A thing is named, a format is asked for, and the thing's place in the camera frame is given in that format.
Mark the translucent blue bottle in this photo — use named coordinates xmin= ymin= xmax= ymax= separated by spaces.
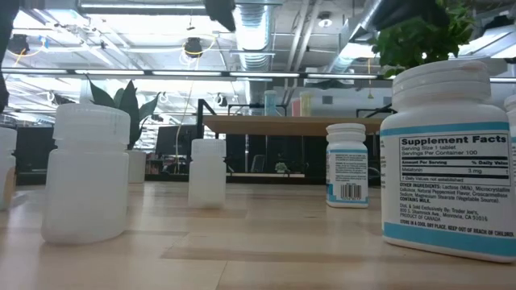
xmin=263 ymin=89 xmax=279 ymax=118

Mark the translucent white plastic bottle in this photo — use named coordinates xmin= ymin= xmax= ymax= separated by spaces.
xmin=40 ymin=102 xmax=131 ymax=246
xmin=0 ymin=126 xmax=18 ymax=212
xmin=187 ymin=138 xmax=227 ymax=210

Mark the white bottle with blue label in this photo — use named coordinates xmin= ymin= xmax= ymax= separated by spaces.
xmin=325 ymin=122 xmax=370 ymax=209
xmin=379 ymin=60 xmax=516 ymax=264
xmin=503 ymin=94 xmax=516 ymax=174

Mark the black ceiling-mounted device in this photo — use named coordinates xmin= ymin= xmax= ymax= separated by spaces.
xmin=183 ymin=36 xmax=204 ymax=59

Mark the long linear ceiling light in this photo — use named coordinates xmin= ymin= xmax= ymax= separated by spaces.
xmin=0 ymin=68 xmax=381 ymax=81

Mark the translucent yellow bottle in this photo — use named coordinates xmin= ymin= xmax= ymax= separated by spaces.
xmin=299 ymin=91 xmax=314 ymax=118

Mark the dark green snake plant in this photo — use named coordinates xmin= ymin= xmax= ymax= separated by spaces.
xmin=86 ymin=76 xmax=161 ymax=151

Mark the black computer monitor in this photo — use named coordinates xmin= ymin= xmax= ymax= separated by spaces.
xmin=155 ymin=124 xmax=198 ymax=159

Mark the dark office chair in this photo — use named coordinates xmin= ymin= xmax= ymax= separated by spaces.
xmin=250 ymin=153 xmax=268 ymax=174

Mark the small white plant pot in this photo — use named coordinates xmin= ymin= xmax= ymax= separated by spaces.
xmin=127 ymin=149 xmax=148 ymax=184

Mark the leafy green plant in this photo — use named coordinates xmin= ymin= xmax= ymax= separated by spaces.
xmin=368 ymin=0 xmax=476 ymax=80

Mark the black office partition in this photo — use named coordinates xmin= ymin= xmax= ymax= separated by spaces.
xmin=15 ymin=126 xmax=56 ymax=175

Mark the wide silver ventilation duct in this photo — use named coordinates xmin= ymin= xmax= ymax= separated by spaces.
xmin=231 ymin=0 xmax=276 ymax=106

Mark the wooden shelf with black frame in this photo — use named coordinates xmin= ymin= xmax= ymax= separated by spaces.
xmin=194 ymin=98 xmax=398 ymax=180

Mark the slanted silver ventilation duct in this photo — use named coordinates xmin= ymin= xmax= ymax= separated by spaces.
xmin=327 ymin=11 xmax=382 ymax=74

